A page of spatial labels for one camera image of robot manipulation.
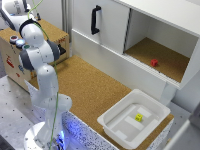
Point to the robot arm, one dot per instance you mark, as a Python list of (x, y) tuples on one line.
[(46, 86)]

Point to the green button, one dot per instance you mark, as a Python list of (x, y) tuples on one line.
[(26, 47)]

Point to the blue button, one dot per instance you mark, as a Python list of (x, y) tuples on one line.
[(20, 42)]

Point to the red button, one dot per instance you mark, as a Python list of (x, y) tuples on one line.
[(13, 38)]

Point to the white cabinet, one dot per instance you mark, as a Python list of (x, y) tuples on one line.
[(110, 63)]

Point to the white sliding door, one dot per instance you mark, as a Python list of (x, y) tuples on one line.
[(111, 28)]

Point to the white plastic box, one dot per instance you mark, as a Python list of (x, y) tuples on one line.
[(116, 125)]

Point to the pink block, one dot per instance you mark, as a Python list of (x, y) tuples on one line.
[(154, 62)]

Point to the yellow block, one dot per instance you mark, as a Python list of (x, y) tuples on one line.
[(139, 117)]

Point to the wooden drawer box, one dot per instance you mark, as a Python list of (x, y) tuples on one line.
[(8, 63)]

